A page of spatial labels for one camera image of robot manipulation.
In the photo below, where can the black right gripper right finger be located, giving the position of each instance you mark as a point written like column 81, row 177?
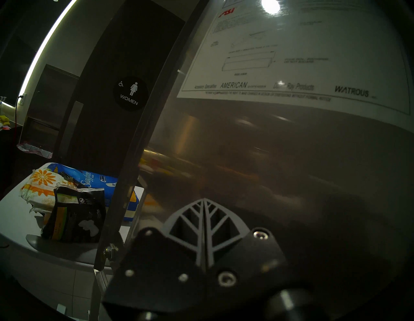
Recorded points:
column 249, row 259

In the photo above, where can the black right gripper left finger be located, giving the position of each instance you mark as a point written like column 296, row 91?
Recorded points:
column 155, row 268

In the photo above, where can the stainless steel wall dispenser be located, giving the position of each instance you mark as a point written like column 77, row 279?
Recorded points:
column 291, row 161

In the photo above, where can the dark restroom door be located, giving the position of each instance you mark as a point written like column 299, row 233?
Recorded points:
column 103, row 129

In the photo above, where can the black pad package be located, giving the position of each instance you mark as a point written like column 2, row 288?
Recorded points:
column 77, row 216

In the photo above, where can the blue yellow pad package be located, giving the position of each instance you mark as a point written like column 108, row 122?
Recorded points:
column 97, row 182

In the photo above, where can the orange floral pad package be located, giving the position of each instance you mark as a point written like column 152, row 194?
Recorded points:
column 38, row 187

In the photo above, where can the white table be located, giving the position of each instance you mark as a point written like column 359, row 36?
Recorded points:
column 19, row 226

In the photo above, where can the crumpled white paper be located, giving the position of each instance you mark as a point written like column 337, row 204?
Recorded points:
column 34, row 150

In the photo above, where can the round black women sign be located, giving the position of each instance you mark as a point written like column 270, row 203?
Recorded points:
column 131, row 95

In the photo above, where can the yellow cloth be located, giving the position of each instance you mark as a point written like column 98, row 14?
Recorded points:
column 4, row 121

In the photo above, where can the white instruction sheet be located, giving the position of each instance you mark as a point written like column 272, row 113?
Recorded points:
column 291, row 48

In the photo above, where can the white light strip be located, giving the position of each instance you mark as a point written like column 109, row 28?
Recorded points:
column 38, row 55

